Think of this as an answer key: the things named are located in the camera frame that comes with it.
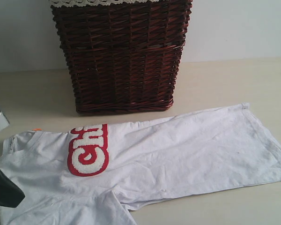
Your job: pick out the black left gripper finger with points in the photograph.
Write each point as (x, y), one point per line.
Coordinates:
(10, 194)

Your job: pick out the white t-shirt with red print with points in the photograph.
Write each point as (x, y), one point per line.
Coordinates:
(96, 175)

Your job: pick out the cream lace basket liner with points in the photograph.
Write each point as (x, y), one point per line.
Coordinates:
(93, 3)

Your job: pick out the dark brown wicker basket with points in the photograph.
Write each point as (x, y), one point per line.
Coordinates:
(123, 58)

